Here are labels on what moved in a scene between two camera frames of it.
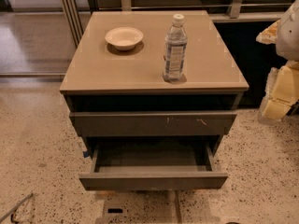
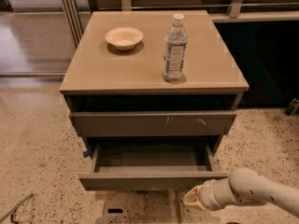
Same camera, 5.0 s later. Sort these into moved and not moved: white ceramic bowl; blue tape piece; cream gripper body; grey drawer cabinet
Moved: cream gripper body
Not moved: blue tape piece; white ceramic bowl; grey drawer cabinet
